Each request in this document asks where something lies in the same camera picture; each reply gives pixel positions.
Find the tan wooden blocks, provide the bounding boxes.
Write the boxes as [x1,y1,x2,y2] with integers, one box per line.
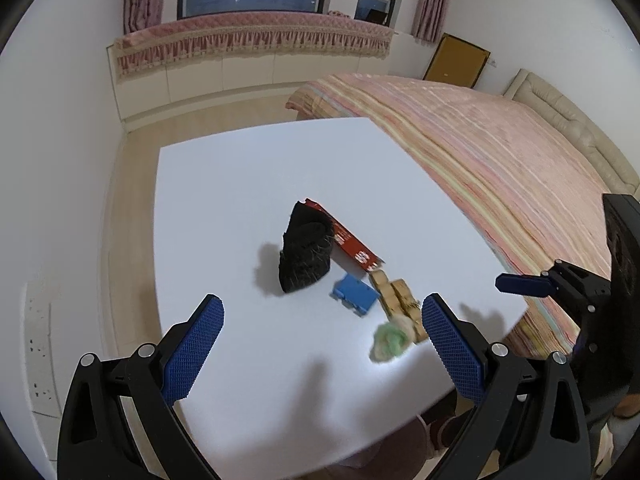
[369,269,432,346]

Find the brown board with black frame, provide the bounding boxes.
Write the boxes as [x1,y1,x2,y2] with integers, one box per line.
[423,33,492,90]

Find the beige padded headboard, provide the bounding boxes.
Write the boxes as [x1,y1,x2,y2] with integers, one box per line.
[502,68,640,201]

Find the red carton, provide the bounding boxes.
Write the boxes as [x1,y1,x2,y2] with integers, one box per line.
[304,198,387,274]

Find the white window seat cabinet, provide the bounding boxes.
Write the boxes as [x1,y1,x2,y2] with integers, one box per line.
[105,42,401,133]

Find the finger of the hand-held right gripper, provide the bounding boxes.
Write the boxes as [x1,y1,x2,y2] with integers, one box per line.
[495,259,612,322]

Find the green and white tissue wad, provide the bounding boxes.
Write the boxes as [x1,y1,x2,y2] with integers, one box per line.
[369,323,410,365]

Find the pink quilted window seat cover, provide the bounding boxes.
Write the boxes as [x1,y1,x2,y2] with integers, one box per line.
[114,11,396,78]

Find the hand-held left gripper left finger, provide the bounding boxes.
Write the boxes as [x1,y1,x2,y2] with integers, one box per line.
[57,294,226,480]

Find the person's right forearm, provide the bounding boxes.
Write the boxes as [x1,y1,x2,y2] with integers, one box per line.
[613,393,640,421]

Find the black cloth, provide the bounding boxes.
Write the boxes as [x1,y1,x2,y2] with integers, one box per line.
[277,200,334,295]

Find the bed with striped pink blanket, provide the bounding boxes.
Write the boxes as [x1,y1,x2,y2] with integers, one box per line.
[285,72,613,358]

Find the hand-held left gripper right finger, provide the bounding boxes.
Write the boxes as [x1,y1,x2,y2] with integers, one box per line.
[421,294,593,480]

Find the small blue box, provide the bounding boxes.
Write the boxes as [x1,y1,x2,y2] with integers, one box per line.
[331,274,379,317]

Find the white wall outlet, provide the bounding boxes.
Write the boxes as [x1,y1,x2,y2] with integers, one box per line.
[21,282,68,418]

